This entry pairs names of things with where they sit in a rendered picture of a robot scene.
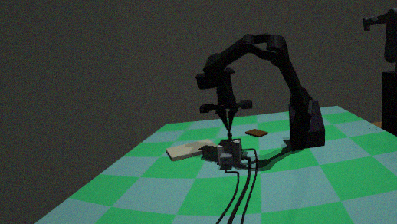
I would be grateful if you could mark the brown rectangular block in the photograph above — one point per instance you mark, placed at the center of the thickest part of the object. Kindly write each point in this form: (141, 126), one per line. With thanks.
(257, 133)

